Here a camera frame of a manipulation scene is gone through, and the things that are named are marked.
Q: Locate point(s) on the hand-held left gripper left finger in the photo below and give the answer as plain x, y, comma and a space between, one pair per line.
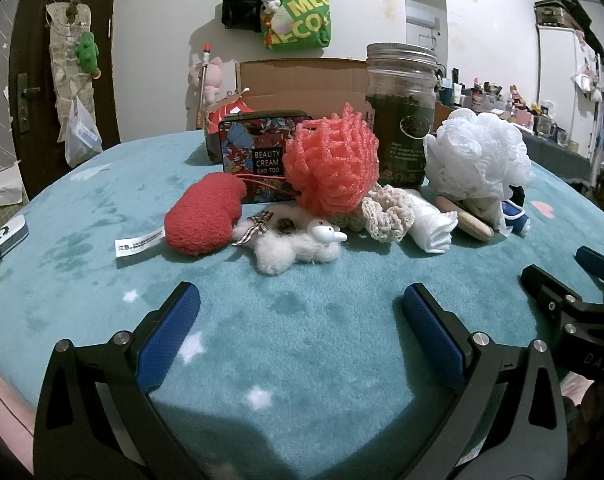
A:
167, 340

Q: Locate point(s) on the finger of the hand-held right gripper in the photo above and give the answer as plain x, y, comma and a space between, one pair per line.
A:
546, 285
599, 262

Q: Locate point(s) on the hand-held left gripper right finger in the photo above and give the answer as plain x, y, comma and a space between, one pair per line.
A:
431, 335

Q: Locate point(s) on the blue foam roll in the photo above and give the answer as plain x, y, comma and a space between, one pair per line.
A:
514, 216

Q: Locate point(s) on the beige powder puff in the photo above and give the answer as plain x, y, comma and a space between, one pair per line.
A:
474, 225

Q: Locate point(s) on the black pompom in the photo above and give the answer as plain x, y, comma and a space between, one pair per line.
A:
517, 194

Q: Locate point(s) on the white cloth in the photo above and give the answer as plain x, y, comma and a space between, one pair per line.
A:
431, 230

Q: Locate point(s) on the red heart plush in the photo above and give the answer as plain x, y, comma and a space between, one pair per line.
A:
202, 215

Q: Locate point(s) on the beige crochet scrunchie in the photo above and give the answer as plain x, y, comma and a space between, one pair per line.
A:
386, 212

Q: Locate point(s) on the white foam net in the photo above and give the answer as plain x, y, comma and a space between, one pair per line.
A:
476, 155

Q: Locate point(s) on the white fluffy rabbit hair clip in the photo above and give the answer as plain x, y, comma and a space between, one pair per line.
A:
287, 250

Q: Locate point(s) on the pink foam net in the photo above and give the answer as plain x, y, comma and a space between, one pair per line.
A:
327, 160

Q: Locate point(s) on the cardboard box with red lining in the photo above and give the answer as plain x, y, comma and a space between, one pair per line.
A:
302, 80

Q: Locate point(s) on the pink cloth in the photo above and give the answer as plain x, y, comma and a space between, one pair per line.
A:
2, 420

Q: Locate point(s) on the cluttered side table with bottles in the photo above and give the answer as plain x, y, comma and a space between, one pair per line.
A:
511, 100

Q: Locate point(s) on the white power bank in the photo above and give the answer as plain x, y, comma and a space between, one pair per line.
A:
4, 240

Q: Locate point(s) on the white cabinet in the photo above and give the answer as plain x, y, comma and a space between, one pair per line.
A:
556, 70

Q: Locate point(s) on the floral tin box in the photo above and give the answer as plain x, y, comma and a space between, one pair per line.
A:
252, 150

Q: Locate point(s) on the glass jar of green leaves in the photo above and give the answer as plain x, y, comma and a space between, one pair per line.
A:
401, 125

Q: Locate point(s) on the clear plastic bag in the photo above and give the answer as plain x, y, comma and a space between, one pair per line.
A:
82, 135

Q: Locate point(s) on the metal pole with orange grip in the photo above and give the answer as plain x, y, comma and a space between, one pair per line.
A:
204, 85

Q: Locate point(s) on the pink pig plush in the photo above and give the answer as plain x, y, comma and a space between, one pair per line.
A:
212, 77

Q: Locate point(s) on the clear hanging organizer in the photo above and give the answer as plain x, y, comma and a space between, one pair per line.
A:
62, 65

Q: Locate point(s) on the green plush toy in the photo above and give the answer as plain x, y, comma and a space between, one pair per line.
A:
87, 52

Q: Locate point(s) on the dark wooden door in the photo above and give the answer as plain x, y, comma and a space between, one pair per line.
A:
32, 35

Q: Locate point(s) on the green tote bag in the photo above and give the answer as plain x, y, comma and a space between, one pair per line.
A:
302, 15

